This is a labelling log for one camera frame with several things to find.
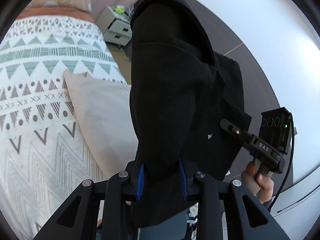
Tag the person grey patterned trousers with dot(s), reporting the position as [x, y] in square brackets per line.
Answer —
[181, 226]

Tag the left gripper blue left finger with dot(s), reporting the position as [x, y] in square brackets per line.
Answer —
[137, 179]

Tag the white bedside cabinet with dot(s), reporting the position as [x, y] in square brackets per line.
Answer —
[115, 27]

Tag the folded beige cloth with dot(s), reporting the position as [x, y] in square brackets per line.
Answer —
[103, 114]

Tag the patterned white duvet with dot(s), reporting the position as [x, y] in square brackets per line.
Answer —
[44, 155]

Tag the black button-up shirt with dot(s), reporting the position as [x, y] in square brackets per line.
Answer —
[180, 91]

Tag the person right hand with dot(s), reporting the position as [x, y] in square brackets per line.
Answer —
[257, 182]

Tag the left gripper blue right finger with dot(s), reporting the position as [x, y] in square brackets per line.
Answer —
[187, 171]

